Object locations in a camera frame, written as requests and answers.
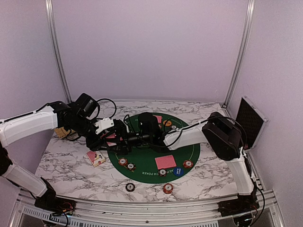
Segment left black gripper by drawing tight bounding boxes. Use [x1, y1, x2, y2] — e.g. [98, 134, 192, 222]
[68, 114, 110, 151]

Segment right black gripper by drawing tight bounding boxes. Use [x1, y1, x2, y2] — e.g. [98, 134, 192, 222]
[106, 126, 152, 156]

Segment red playing card deck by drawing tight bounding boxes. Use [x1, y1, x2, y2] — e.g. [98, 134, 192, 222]
[100, 133, 117, 147]

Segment red chips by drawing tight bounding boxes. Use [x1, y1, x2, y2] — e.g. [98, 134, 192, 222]
[183, 160, 194, 168]
[118, 158, 128, 166]

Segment card dealt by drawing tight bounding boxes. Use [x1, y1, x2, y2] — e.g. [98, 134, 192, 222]
[154, 115, 162, 123]
[155, 155, 177, 170]

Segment orange big blind button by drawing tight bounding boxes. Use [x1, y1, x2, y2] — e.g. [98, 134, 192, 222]
[163, 120, 172, 126]

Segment black poker chip stack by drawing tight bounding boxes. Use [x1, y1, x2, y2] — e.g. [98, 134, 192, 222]
[125, 183, 135, 192]

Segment blue small blind button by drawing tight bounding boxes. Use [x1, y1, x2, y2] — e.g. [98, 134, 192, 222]
[173, 167, 184, 177]

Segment red poker chip stack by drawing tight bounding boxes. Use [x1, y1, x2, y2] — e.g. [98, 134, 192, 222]
[163, 183, 173, 194]

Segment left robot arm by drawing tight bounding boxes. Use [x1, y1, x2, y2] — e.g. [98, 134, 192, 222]
[0, 93, 114, 211]

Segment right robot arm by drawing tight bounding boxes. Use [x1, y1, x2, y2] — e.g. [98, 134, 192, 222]
[105, 112, 257, 212]

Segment woven bamboo tray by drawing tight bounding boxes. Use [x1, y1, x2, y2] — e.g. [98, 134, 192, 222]
[54, 127, 71, 139]

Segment playing card box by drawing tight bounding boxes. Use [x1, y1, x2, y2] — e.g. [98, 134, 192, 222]
[86, 151, 106, 167]

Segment round green poker mat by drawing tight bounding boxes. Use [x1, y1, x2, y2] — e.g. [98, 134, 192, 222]
[107, 113, 201, 184]

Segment aluminium poker chip case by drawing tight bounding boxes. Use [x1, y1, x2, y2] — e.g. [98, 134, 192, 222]
[236, 96, 268, 150]

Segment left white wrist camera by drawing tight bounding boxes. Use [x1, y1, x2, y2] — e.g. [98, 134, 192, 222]
[94, 118, 114, 135]

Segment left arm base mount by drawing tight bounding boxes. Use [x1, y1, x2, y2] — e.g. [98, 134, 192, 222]
[35, 197, 76, 215]

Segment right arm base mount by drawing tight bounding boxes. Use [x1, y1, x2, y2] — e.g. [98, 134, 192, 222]
[217, 199, 260, 217]

